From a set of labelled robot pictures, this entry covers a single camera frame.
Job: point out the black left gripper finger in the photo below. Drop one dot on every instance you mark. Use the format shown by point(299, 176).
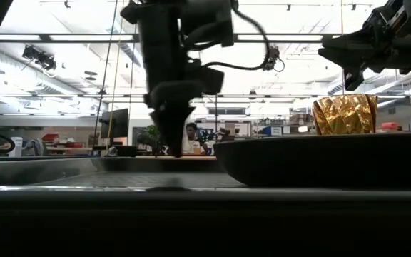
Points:
point(182, 125)
point(166, 128)

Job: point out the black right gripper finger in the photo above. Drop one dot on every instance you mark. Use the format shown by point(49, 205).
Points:
point(352, 79)
point(348, 50)

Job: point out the gold faceted cup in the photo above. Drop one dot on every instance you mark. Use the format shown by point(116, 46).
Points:
point(344, 114)

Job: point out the black round plate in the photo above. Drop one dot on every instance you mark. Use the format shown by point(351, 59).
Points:
point(327, 160)

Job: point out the black background robot arm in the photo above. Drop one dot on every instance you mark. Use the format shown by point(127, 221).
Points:
point(212, 135)

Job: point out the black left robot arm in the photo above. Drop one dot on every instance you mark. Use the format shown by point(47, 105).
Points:
point(159, 35)

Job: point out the dark metal serving tray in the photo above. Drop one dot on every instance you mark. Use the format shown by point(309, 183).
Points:
point(120, 214)

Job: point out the dark green potted plant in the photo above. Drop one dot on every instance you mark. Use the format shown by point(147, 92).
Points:
point(152, 133)

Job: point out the person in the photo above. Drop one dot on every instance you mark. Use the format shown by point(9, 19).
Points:
point(191, 142)

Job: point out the black computer monitor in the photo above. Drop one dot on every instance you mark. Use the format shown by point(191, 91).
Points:
point(116, 123)

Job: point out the red box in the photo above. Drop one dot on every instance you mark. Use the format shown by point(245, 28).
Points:
point(390, 126)

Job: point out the red bin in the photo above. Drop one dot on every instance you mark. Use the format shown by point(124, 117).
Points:
point(50, 137)

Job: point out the white container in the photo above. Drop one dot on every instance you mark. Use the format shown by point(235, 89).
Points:
point(17, 146)

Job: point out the overhead light bar frame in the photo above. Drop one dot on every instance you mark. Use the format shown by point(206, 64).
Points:
point(280, 37)

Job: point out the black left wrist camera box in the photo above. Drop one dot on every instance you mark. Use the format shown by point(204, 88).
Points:
point(209, 21)

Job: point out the black ceiling camera pair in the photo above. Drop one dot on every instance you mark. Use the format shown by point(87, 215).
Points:
point(39, 57)

